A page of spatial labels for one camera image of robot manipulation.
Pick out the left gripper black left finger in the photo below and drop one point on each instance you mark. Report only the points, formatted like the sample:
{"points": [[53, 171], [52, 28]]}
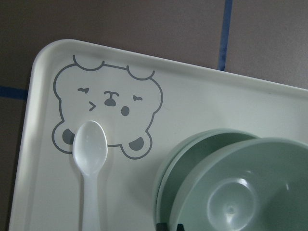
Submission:
{"points": [[161, 227]]}

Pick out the white plastic spoon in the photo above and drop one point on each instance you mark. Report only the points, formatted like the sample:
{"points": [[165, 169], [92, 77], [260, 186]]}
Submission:
{"points": [[90, 153]]}

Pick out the cream bear serving tray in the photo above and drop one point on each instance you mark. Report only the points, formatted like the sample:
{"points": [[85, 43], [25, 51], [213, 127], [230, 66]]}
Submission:
{"points": [[146, 106]]}

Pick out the green bowl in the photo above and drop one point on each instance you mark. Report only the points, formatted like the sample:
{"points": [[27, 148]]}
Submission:
{"points": [[255, 185], [182, 159]]}

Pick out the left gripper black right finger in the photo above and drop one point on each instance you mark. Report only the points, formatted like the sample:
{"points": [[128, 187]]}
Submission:
{"points": [[180, 227]]}

